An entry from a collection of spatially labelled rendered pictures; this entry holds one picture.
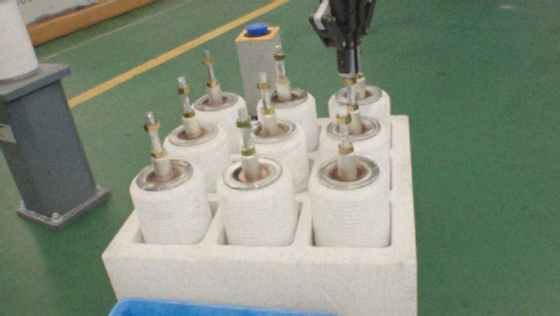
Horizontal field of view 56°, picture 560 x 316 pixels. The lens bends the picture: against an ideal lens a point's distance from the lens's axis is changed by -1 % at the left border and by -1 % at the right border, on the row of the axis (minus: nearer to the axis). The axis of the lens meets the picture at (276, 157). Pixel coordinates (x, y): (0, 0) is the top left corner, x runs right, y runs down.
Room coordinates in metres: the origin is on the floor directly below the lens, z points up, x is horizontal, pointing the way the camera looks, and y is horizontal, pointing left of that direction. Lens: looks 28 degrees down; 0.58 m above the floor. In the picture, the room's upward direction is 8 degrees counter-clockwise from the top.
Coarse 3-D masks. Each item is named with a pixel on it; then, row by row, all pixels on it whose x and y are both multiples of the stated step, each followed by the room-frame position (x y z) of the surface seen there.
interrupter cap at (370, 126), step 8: (368, 120) 0.68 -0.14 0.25; (376, 120) 0.67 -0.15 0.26; (328, 128) 0.67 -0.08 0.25; (336, 128) 0.67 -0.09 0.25; (368, 128) 0.65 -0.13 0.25; (376, 128) 0.65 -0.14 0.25; (336, 136) 0.64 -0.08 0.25; (352, 136) 0.63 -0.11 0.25; (360, 136) 0.63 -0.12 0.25; (368, 136) 0.63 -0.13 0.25
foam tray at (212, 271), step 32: (320, 128) 0.84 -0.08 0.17; (320, 160) 0.71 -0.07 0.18; (128, 224) 0.61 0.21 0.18; (128, 256) 0.54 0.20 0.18; (160, 256) 0.53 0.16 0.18; (192, 256) 0.52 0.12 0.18; (224, 256) 0.51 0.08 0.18; (256, 256) 0.51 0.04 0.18; (288, 256) 0.50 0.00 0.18; (320, 256) 0.49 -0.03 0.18; (352, 256) 0.48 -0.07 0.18; (384, 256) 0.47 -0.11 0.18; (128, 288) 0.55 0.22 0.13; (160, 288) 0.53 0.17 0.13; (192, 288) 0.52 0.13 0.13; (224, 288) 0.51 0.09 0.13; (256, 288) 0.50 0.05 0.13; (288, 288) 0.49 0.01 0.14; (320, 288) 0.48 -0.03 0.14; (352, 288) 0.47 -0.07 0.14; (384, 288) 0.46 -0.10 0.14
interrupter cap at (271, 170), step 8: (240, 160) 0.61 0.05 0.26; (264, 160) 0.60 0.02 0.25; (272, 160) 0.60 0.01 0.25; (232, 168) 0.60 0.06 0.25; (240, 168) 0.59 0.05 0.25; (264, 168) 0.59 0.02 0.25; (272, 168) 0.58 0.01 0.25; (280, 168) 0.57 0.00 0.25; (224, 176) 0.58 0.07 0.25; (232, 176) 0.57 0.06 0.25; (240, 176) 0.58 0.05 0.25; (264, 176) 0.57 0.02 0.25; (272, 176) 0.56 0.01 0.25; (280, 176) 0.56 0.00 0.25; (224, 184) 0.56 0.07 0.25; (232, 184) 0.55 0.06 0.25; (240, 184) 0.55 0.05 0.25; (248, 184) 0.55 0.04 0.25; (256, 184) 0.55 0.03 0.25; (264, 184) 0.54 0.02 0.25; (272, 184) 0.55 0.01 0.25
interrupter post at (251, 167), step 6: (240, 156) 0.57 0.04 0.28; (252, 156) 0.57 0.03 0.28; (246, 162) 0.57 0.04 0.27; (252, 162) 0.57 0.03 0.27; (258, 162) 0.57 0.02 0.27; (246, 168) 0.57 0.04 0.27; (252, 168) 0.57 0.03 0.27; (258, 168) 0.57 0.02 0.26; (246, 174) 0.57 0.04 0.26; (252, 174) 0.57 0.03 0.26; (258, 174) 0.57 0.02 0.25
